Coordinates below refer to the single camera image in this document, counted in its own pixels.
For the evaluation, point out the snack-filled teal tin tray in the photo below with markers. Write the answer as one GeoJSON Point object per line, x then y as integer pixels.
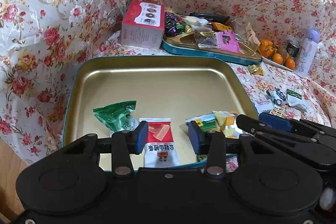
{"type": "Point", "coordinates": [200, 40]}

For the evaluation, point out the gold foil candy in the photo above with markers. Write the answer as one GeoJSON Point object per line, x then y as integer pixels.
{"type": "Point", "coordinates": [255, 70]}

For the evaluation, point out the front right mandarin orange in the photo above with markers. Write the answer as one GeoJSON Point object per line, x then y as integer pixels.
{"type": "Point", "coordinates": [290, 63]}

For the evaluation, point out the white fruit plate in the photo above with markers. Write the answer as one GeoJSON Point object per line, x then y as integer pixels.
{"type": "Point", "coordinates": [270, 62]}

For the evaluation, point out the mandarin orange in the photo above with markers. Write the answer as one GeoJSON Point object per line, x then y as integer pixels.
{"type": "Point", "coordinates": [277, 58]}
{"type": "Point", "coordinates": [266, 51]}
{"type": "Point", "coordinates": [290, 63]}

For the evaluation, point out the green Swiss mint candy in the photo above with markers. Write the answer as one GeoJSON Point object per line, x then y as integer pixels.
{"type": "Point", "coordinates": [293, 94]}

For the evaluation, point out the blue white blueberry packet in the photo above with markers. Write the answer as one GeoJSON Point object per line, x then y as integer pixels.
{"type": "Point", "coordinates": [277, 97]}

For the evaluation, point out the yellow silver snack packet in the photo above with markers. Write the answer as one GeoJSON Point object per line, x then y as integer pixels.
{"type": "Point", "coordinates": [226, 121]}

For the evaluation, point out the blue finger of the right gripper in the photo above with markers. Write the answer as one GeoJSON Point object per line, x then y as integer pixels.
{"type": "Point", "coordinates": [275, 121]}

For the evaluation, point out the pink snack packet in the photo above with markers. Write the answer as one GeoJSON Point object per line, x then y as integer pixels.
{"type": "Point", "coordinates": [227, 41]}

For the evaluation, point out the white hawthorn strip packet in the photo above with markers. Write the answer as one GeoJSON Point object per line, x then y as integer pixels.
{"type": "Point", "coordinates": [263, 106]}

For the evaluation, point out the white plain snack packet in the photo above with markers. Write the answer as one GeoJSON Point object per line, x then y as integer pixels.
{"type": "Point", "coordinates": [297, 103]}

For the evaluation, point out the empty gold teal tin tray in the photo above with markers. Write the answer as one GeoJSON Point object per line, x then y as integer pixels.
{"type": "Point", "coordinates": [171, 87]}

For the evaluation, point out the red pink snack box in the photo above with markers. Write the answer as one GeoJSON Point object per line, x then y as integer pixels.
{"type": "Point", "coordinates": [143, 25]}

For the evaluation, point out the gold black heart packet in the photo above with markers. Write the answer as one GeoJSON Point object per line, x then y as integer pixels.
{"type": "Point", "coordinates": [279, 111]}

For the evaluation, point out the purple rabbit thermos bottle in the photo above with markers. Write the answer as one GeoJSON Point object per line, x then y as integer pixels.
{"type": "Point", "coordinates": [307, 53]}

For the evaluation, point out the red white hawthorn packet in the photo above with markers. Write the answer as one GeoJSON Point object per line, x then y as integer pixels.
{"type": "Point", "coordinates": [160, 149]}

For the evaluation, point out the brown paper snack bag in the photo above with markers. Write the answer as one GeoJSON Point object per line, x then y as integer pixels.
{"type": "Point", "coordinates": [245, 34]}

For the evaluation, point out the green garlic pea packet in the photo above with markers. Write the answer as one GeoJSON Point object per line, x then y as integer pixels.
{"type": "Point", "coordinates": [208, 125]}

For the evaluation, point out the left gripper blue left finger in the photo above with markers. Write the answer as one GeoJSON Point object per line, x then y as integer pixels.
{"type": "Point", "coordinates": [139, 138]}

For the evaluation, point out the floral sofa cover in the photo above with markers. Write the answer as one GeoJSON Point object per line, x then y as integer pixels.
{"type": "Point", "coordinates": [44, 42]}

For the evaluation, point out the green tea snack packet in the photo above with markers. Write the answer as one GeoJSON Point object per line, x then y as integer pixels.
{"type": "Point", "coordinates": [117, 116]}

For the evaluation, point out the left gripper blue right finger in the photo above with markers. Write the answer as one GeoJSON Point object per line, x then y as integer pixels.
{"type": "Point", "coordinates": [197, 138]}

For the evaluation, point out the purple foil candies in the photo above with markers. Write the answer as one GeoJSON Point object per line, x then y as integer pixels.
{"type": "Point", "coordinates": [174, 25]}

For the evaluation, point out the black Starbucks can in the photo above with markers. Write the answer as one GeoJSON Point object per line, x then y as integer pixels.
{"type": "Point", "coordinates": [292, 48]}

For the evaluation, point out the front middle mandarin orange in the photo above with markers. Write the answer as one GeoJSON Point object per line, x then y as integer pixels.
{"type": "Point", "coordinates": [277, 58]}

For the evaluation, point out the brown kiwi fruit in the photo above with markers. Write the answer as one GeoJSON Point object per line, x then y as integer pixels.
{"type": "Point", "coordinates": [282, 51]}

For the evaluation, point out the front left mandarin orange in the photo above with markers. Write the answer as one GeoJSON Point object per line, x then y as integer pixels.
{"type": "Point", "coordinates": [266, 51]}

